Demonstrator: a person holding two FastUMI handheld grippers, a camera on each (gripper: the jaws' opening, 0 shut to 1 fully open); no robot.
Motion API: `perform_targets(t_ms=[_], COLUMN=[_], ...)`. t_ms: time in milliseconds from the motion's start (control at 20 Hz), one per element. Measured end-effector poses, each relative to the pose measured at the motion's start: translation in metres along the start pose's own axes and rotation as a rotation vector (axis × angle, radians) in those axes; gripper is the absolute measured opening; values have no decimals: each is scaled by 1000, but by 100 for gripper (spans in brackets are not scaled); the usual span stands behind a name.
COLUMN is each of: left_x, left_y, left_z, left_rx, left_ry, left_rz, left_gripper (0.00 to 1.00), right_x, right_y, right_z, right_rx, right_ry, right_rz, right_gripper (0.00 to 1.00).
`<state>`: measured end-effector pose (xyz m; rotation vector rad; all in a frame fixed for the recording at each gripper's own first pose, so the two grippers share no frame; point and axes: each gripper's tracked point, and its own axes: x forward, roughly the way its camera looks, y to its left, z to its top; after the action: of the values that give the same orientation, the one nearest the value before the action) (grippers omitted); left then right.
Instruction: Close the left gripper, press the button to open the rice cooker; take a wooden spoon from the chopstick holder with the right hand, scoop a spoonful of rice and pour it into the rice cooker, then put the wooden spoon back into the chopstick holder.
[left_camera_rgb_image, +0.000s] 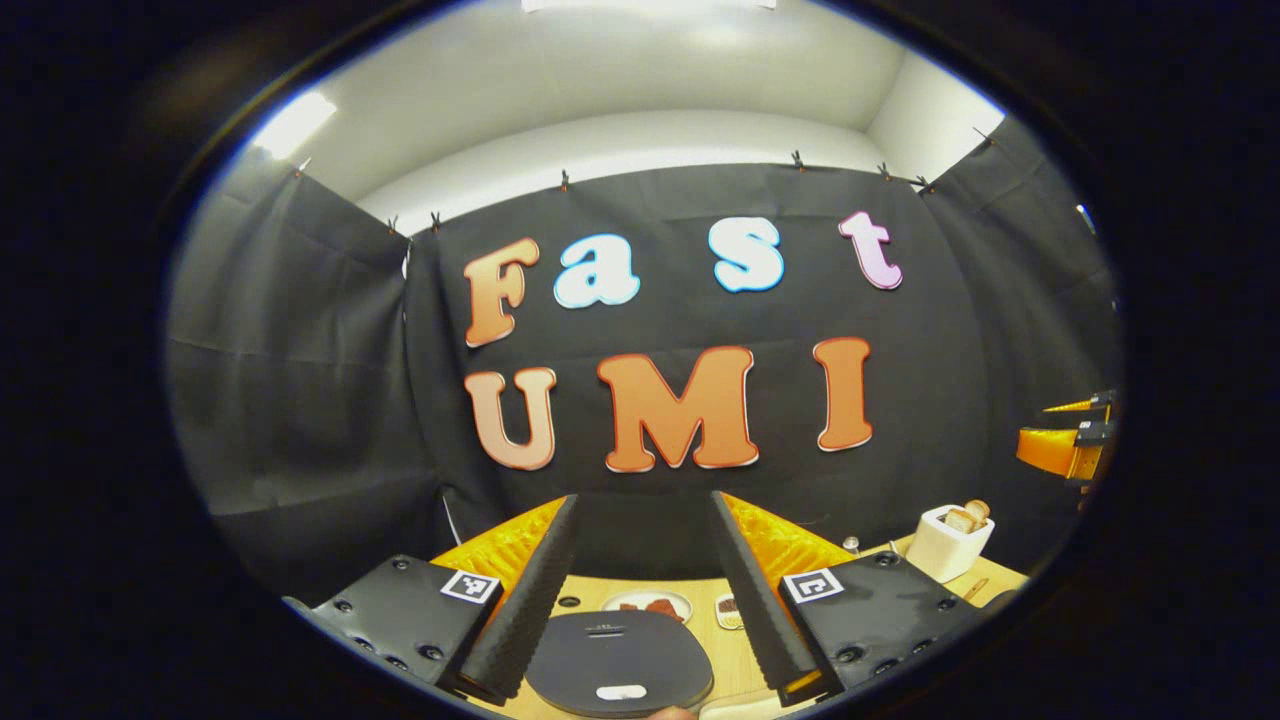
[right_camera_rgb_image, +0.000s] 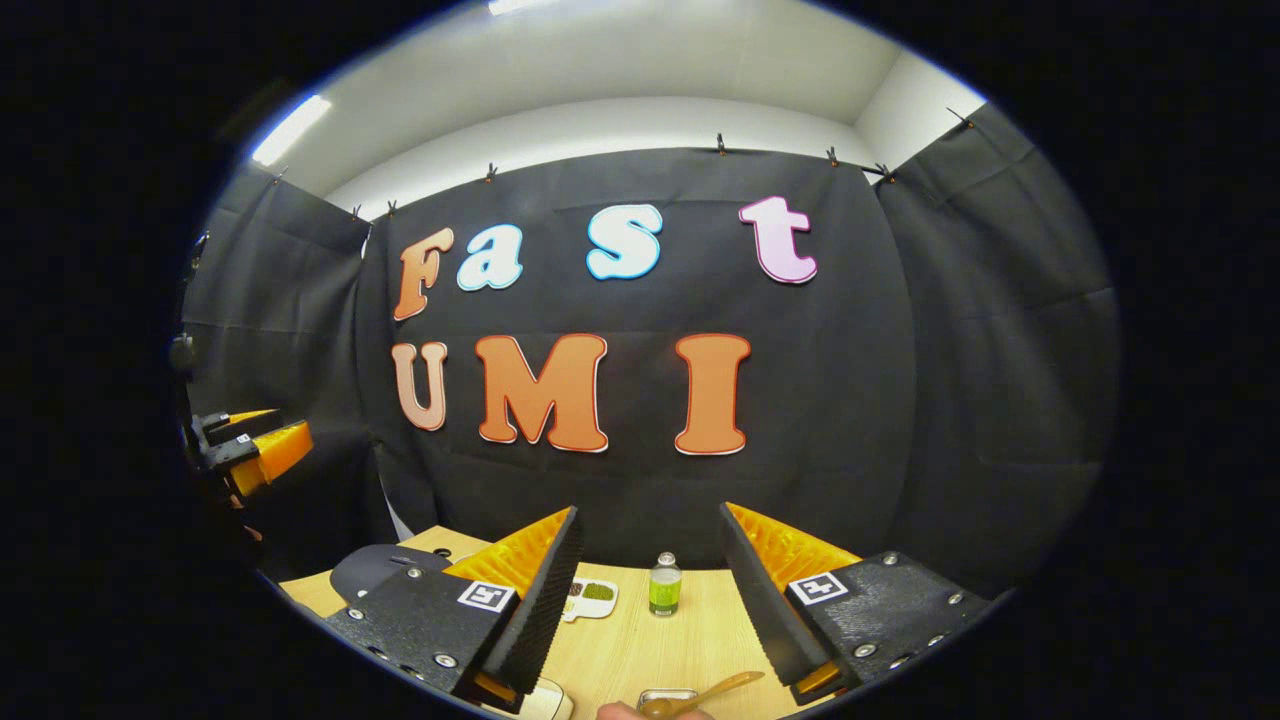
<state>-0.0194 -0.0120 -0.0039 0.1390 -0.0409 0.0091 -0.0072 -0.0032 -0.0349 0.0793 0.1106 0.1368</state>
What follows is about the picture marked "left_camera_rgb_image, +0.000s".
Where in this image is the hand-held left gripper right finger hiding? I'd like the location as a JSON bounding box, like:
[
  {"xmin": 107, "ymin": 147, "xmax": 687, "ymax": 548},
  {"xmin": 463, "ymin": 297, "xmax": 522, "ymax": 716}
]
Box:
[{"xmin": 708, "ymin": 490, "xmax": 1001, "ymax": 706}]

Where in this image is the black and silver rice cooker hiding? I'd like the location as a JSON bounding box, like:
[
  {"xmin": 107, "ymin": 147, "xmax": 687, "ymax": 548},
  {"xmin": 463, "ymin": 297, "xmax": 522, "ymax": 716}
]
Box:
[{"xmin": 525, "ymin": 610, "xmax": 715, "ymax": 719}]

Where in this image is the white toaster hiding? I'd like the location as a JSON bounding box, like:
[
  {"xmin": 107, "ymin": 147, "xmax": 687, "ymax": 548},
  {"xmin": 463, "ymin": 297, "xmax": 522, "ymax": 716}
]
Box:
[{"xmin": 905, "ymin": 503, "xmax": 996, "ymax": 584}]

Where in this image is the row of small backdrop clamps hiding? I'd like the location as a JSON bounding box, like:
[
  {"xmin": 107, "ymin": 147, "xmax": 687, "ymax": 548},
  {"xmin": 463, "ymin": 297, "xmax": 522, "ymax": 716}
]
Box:
[{"xmin": 293, "ymin": 125, "xmax": 996, "ymax": 236}]

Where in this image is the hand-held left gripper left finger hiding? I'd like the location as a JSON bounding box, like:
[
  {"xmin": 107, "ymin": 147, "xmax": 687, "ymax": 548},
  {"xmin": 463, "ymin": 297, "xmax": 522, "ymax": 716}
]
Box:
[{"xmin": 283, "ymin": 493, "xmax": 579, "ymax": 706}]

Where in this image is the round white plate red food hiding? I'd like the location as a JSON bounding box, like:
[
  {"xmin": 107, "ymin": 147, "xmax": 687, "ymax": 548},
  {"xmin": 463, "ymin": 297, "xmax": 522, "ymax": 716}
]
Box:
[{"xmin": 601, "ymin": 590, "xmax": 693, "ymax": 626}]

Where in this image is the long ceiling light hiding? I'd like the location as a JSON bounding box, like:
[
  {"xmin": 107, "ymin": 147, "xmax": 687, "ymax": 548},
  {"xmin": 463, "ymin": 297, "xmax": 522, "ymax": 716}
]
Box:
[
  {"xmin": 253, "ymin": 92, "xmax": 338, "ymax": 159},
  {"xmin": 520, "ymin": 0, "xmax": 781, "ymax": 13}
]

